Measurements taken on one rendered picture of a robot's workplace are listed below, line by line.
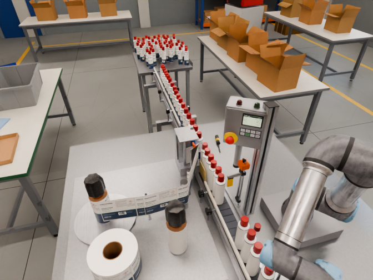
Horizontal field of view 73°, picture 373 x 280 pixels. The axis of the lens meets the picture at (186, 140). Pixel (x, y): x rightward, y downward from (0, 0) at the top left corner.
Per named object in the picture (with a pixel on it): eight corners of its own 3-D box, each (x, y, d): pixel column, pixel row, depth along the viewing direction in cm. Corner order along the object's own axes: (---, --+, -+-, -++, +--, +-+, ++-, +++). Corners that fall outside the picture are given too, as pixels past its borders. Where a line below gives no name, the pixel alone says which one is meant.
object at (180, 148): (175, 161, 164) (173, 128, 149) (194, 157, 167) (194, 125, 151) (180, 176, 154) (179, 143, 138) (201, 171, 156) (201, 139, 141)
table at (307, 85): (196, 80, 468) (197, 36, 421) (237, 75, 483) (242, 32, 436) (249, 156, 299) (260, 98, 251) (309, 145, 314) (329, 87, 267)
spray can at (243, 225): (232, 241, 120) (236, 215, 107) (242, 239, 121) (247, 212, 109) (236, 251, 116) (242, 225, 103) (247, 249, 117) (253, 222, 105)
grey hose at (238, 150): (231, 164, 134) (235, 131, 121) (237, 163, 134) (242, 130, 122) (234, 168, 131) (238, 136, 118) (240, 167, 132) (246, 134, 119)
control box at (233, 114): (226, 131, 121) (230, 95, 110) (263, 138, 117) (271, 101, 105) (222, 143, 114) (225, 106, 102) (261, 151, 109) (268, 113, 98)
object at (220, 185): (212, 199, 140) (214, 172, 128) (221, 196, 141) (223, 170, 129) (215, 206, 136) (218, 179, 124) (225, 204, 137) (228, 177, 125)
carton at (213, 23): (202, 36, 420) (203, 11, 397) (227, 34, 429) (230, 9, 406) (211, 43, 390) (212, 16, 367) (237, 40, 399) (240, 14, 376)
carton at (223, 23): (207, 44, 386) (208, 18, 364) (233, 41, 398) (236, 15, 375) (220, 54, 352) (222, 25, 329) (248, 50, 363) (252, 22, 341)
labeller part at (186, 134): (174, 129, 149) (174, 128, 148) (192, 126, 151) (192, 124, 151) (180, 143, 139) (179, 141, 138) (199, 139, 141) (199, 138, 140)
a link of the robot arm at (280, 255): (316, 120, 84) (255, 263, 75) (353, 130, 79) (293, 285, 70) (312, 133, 94) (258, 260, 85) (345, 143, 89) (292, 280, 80)
